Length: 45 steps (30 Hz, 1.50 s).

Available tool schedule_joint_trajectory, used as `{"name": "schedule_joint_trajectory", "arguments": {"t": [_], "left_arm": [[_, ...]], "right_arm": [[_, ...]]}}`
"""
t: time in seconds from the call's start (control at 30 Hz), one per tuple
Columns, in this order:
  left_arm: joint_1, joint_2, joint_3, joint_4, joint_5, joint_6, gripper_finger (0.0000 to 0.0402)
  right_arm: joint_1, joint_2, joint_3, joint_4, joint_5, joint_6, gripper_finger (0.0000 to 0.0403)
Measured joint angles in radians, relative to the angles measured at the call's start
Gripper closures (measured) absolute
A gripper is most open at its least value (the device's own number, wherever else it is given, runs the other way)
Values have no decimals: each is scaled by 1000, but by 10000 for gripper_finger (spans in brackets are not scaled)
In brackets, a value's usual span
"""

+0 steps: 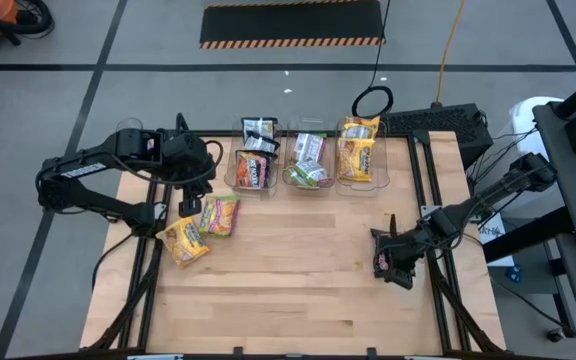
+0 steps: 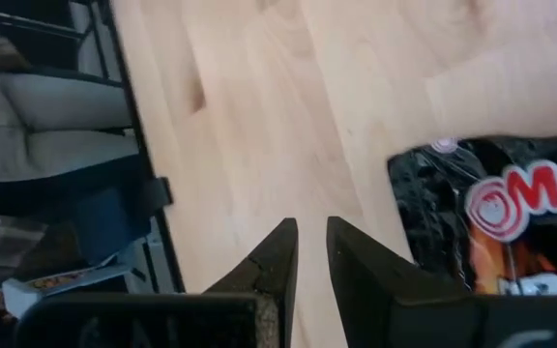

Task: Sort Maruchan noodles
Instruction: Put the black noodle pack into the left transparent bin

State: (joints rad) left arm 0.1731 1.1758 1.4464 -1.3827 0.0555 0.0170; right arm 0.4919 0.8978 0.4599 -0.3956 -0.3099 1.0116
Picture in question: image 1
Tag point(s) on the white paper sheet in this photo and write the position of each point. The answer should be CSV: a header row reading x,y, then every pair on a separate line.
x,y
493,235

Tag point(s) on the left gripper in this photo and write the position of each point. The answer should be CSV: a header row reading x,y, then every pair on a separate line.
x,y
188,162

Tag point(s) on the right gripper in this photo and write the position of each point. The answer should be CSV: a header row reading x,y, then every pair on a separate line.
x,y
410,245

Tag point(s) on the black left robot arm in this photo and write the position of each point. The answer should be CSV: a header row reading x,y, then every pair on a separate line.
x,y
88,170

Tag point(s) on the clear plastic cup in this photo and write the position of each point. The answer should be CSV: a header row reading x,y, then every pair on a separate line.
x,y
129,123

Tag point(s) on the black caster wheel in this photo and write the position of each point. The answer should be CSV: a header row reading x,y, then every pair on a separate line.
x,y
555,335

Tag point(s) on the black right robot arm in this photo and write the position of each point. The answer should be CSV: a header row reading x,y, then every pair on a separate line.
x,y
493,192

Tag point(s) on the black yellow striped floor mat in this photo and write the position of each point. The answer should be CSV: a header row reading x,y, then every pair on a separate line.
x,y
293,22

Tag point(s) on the black aluminium table frame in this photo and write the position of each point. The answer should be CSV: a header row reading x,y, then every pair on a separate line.
x,y
413,170

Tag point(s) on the small blue object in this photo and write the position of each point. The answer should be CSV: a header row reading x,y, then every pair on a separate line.
x,y
514,274

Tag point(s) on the clear plastic bin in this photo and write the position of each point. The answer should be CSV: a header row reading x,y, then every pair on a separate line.
x,y
229,175
288,150
382,165

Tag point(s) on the yellow chicken ramen pack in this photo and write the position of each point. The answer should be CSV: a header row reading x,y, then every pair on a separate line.
x,y
355,160
184,242
363,121

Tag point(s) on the lime chili shrimp ramen pack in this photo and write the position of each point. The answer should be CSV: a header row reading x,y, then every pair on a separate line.
x,y
290,178
219,215
309,146
315,172

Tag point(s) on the grey metal mounting bracket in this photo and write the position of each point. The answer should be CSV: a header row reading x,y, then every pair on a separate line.
x,y
427,210

